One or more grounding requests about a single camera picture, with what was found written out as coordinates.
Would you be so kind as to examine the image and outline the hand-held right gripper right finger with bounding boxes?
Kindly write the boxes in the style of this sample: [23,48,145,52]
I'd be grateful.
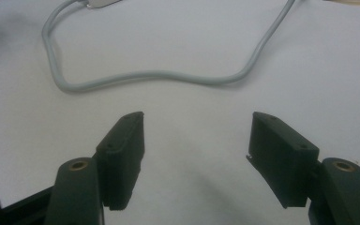
[246,111,360,225]

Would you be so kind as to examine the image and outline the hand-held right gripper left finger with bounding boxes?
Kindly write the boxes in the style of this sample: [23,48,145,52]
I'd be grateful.
[43,111,145,225]

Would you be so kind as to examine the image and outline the grey cable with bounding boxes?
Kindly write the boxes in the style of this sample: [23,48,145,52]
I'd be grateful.
[41,0,296,94]

